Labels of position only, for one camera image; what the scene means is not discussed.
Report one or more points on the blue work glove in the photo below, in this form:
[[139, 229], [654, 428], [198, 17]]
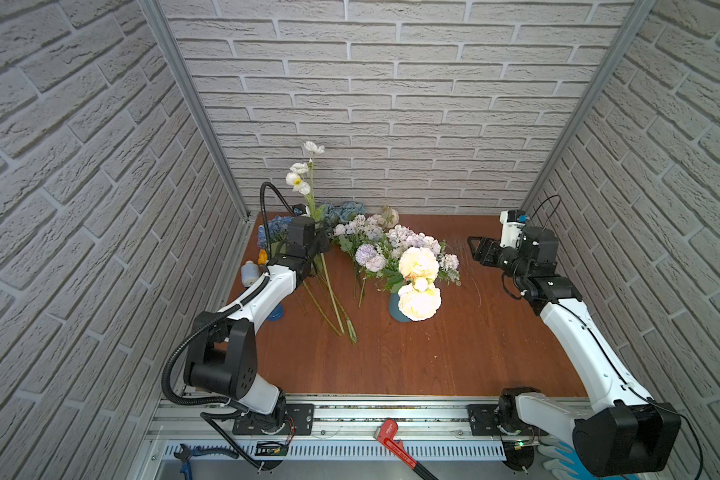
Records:
[[568, 460]]

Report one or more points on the pink white hydrangea bouquet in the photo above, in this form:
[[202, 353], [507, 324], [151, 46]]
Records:
[[400, 238]]

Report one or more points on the purple ball flower stem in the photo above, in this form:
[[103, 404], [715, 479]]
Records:
[[371, 261]]

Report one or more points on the blue ceramic vase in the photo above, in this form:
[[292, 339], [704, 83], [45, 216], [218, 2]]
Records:
[[394, 310]]

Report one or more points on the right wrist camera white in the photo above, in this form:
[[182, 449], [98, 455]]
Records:
[[513, 223]]

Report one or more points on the dusty blue hydrangea flower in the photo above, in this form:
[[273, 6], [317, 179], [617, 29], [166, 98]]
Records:
[[342, 213]]

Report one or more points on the white poppy flower stem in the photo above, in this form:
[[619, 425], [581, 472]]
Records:
[[301, 180]]

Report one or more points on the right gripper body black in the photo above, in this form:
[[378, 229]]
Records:
[[509, 263]]

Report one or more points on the red pipe wrench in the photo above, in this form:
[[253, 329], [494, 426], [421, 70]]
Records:
[[385, 435]]

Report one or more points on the orange small flower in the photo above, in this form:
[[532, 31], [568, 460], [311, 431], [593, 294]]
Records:
[[263, 258]]

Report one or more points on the white tape roll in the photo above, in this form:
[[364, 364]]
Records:
[[249, 273]]

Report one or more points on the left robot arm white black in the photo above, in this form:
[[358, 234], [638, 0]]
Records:
[[217, 362]]

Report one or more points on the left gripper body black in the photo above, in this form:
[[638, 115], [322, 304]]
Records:
[[323, 242]]

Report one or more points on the blue handled pliers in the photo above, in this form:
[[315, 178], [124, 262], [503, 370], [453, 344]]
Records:
[[186, 453]]

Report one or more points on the lilac white flower bouquet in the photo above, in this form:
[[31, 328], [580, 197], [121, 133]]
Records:
[[359, 231]]

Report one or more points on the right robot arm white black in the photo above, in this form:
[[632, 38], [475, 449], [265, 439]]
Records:
[[628, 431]]

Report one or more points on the peach rose flower stem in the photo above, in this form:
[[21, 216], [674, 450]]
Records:
[[420, 298]]

